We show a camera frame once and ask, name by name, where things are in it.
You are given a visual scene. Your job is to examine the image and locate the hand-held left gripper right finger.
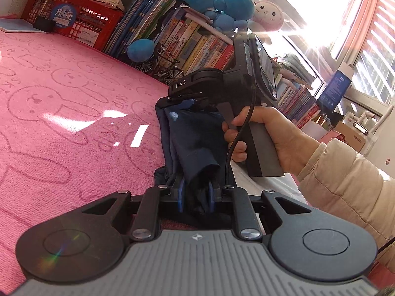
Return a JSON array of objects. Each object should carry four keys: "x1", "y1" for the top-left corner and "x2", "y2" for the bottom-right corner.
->
[{"x1": 207, "y1": 177, "x2": 312, "y2": 241}]

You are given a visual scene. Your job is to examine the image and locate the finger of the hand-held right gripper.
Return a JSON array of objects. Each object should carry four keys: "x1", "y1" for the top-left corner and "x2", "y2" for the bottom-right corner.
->
[{"x1": 185, "y1": 98, "x2": 218, "y2": 112}]

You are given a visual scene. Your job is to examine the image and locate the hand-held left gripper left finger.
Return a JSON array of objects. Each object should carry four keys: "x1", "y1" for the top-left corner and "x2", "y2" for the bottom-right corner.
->
[{"x1": 82, "y1": 174, "x2": 186, "y2": 242}]

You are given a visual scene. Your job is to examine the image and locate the navy white jacket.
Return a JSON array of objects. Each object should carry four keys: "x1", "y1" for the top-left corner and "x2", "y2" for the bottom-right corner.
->
[{"x1": 154, "y1": 100, "x2": 309, "y2": 222}]

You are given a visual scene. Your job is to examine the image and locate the person's right forearm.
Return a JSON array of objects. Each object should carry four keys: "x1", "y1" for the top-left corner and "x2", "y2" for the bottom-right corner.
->
[{"x1": 296, "y1": 139, "x2": 395, "y2": 266}]

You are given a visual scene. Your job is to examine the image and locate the person's right hand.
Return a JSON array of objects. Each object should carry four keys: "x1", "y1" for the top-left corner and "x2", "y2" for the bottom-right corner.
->
[{"x1": 221, "y1": 105, "x2": 327, "y2": 173}]

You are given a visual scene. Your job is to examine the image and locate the model bicycle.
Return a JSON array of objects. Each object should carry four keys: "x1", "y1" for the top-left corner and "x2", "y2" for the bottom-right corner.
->
[{"x1": 133, "y1": 46, "x2": 185, "y2": 86}]

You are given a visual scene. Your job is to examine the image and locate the row of colourful books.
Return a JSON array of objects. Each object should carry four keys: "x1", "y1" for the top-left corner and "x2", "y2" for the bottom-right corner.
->
[{"x1": 148, "y1": 4, "x2": 237, "y2": 79}]

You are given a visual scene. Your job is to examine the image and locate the row of tall blue books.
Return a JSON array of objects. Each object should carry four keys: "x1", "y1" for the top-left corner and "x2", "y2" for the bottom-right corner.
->
[{"x1": 103, "y1": 0, "x2": 176, "y2": 59}]

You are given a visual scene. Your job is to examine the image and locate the stack of pale folded papers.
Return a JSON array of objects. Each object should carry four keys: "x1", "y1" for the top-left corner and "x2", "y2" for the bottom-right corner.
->
[{"x1": 275, "y1": 52, "x2": 315, "y2": 88}]

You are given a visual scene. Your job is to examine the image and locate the pink white rabbit plush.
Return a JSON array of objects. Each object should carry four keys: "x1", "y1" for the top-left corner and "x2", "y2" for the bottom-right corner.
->
[{"x1": 248, "y1": 0, "x2": 294, "y2": 45}]

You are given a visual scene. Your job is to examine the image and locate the red plastic crate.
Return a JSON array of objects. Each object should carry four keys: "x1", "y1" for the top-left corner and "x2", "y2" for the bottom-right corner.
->
[{"x1": 21, "y1": 0, "x2": 124, "y2": 51}]

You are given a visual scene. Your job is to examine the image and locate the dark blue standing box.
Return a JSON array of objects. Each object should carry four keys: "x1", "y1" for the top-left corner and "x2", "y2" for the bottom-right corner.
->
[{"x1": 317, "y1": 62, "x2": 354, "y2": 111}]

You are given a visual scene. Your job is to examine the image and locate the brown cardboard box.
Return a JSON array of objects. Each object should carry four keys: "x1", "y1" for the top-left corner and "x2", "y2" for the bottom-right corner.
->
[{"x1": 335, "y1": 119, "x2": 369, "y2": 153}]

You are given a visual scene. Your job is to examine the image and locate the round blue sign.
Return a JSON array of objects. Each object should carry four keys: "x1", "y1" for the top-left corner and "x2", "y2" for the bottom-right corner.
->
[{"x1": 51, "y1": 4, "x2": 75, "y2": 27}]

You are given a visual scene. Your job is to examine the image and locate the white pipe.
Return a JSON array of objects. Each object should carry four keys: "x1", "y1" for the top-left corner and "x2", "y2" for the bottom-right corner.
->
[{"x1": 344, "y1": 105, "x2": 395, "y2": 136}]

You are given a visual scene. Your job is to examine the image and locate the small black box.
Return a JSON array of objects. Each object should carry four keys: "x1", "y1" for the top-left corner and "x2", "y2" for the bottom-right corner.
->
[{"x1": 32, "y1": 17, "x2": 54, "y2": 33}]

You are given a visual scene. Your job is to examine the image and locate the blue notebook on table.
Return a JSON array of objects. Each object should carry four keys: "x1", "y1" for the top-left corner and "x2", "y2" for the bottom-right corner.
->
[{"x1": 0, "y1": 18, "x2": 47, "y2": 34}]

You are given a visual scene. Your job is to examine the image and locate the black strap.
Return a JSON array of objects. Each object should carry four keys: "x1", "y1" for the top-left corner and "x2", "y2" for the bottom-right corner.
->
[{"x1": 156, "y1": 3, "x2": 186, "y2": 40}]

